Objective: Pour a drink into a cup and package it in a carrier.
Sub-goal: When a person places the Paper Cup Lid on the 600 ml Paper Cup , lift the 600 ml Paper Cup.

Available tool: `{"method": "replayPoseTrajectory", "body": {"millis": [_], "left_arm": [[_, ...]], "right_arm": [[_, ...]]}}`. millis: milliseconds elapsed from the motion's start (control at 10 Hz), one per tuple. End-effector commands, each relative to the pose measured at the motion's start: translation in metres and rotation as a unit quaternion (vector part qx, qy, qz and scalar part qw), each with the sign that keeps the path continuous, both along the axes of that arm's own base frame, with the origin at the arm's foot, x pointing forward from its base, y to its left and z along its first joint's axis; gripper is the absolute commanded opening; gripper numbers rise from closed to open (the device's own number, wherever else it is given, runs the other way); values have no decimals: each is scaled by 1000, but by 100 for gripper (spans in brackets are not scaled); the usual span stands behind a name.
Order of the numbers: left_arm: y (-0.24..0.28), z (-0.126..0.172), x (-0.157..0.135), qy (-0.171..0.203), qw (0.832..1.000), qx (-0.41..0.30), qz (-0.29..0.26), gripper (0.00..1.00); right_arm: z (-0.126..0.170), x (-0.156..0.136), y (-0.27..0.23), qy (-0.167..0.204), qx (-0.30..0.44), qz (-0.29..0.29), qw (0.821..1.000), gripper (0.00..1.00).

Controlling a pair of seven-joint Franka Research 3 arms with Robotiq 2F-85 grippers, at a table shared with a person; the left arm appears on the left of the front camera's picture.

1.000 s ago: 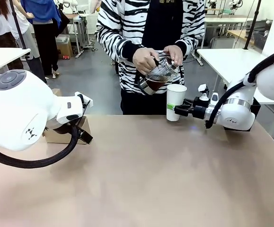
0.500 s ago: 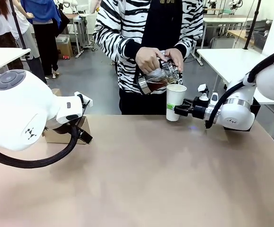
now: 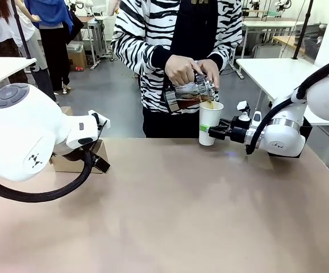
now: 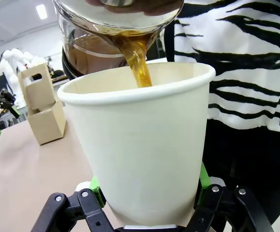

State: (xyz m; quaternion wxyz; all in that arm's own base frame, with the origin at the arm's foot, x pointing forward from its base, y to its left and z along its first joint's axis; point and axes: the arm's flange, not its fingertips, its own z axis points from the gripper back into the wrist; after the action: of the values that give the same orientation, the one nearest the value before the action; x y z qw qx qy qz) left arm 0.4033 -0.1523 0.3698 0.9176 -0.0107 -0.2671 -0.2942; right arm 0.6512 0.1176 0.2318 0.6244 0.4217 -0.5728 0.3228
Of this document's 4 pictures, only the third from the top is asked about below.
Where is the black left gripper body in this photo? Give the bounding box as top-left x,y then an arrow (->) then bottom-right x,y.
52,138 -> 102,163

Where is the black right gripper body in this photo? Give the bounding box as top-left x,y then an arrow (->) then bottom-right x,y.
230,115 -> 252,144

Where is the brown cardboard cup carrier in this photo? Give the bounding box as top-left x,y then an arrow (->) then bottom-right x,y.
49,138 -> 110,174

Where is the white paper cup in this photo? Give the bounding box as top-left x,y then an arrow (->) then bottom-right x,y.
198,101 -> 224,147

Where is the glass coffee pot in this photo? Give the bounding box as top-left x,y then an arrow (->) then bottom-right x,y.
164,71 -> 220,114

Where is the person's left forearm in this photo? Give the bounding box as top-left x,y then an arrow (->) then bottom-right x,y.
208,28 -> 244,72

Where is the person's right forearm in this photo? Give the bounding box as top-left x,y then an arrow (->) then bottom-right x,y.
110,30 -> 178,75

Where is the person's left hand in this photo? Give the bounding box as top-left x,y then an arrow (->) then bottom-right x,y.
197,59 -> 220,89

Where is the person's right hand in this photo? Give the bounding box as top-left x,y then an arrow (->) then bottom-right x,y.
165,55 -> 197,86

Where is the bystander in grey trousers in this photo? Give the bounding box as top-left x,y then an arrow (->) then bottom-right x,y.
9,0 -> 60,105

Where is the cardboard box on floor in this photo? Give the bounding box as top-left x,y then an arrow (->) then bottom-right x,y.
66,41 -> 88,72

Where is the wooden background table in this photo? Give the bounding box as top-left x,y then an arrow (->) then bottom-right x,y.
272,35 -> 307,55

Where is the white long background table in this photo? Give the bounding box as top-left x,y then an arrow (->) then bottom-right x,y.
241,19 -> 306,59

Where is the white side table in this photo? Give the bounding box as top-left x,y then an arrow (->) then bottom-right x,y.
0,56 -> 37,92

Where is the bystander in blue top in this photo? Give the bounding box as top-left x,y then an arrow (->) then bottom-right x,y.
24,0 -> 78,94

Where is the person in zebra jacket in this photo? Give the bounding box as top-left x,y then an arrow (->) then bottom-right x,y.
110,0 -> 244,139

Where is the black stand with round base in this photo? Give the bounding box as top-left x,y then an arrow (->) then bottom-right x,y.
292,0 -> 314,60

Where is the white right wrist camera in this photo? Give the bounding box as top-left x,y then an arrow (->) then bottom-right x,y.
236,101 -> 251,122

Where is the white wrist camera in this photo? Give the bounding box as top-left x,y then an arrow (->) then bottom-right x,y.
236,101 -> 251,122
87,110 -> 111,134

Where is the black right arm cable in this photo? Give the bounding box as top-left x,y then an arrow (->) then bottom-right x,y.
245,55 -> 329,156

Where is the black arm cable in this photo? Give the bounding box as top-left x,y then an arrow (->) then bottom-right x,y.
0,140 -> 102,203
245,55 -> 329,156

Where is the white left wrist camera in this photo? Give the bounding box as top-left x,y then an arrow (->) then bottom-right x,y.
87,110 -> 111,134

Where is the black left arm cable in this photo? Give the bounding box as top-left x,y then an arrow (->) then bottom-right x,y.
0,140 -> 102,203

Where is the metal frame workbench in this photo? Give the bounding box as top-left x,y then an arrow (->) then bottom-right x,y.
77,15 -> 110,71

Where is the black camera stand pole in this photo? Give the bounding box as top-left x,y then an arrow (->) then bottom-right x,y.
12,0 -> 37,72

